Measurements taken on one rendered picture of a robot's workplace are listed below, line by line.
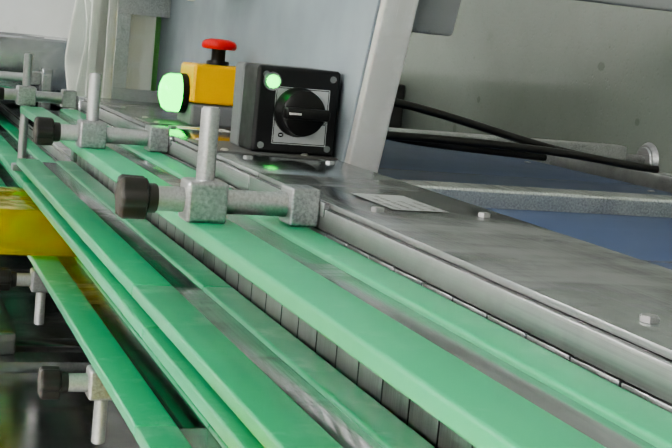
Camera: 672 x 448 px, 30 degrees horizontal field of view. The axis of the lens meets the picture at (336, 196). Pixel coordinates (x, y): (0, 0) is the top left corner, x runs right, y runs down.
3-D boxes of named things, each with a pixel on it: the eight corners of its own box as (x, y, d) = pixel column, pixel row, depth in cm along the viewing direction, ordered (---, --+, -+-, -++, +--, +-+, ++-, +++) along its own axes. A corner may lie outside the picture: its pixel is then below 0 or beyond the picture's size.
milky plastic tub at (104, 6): (136, 119, 205) (82, 116, 202) (147, -19, 203) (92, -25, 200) (158, 129, 189) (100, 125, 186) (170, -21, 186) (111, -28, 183)
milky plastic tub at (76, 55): (109, 62, 242) (63, 58, 239) (129, -30, 227) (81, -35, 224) (116, 126, 231) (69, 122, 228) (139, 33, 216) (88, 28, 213)
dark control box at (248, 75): (310, 149, 124) (228, 143, 121) (318, 68, 123) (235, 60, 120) (339, 158, 116) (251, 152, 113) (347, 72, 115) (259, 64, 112)
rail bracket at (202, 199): (307, 221, 85) (110, 212, 80) (317, 113, 84) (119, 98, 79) (327, 231, 81) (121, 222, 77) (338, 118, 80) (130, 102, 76)
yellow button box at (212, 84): (237, 125, 149) (175, 121, 147) (242, 62, 148) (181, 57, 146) (253, 130, 143) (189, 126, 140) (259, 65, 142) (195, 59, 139)
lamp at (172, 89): (179, 111, 145) (153, 109, 144) (182, 72, 145) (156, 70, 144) (188, 114, 141) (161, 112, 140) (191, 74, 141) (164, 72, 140)
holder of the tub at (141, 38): (136, 152, 206) (89, 149, 203) (149, -17, 203) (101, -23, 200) (158, 164, 190) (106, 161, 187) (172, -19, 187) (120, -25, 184)
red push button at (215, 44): (196, 66, 145) (198, 37, 145) (229, 69, 146) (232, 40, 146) (204, 67, 141) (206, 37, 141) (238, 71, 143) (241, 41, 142)
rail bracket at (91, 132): (164, 150, 128) (30, 142, 123) (170, 78, 127) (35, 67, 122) (173, 155, 124) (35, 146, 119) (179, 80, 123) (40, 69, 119)
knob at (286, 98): (318, 138, 115) (330, 142, 112) (271, 135, 114) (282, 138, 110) (322, 89, 115) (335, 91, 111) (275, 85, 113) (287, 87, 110)
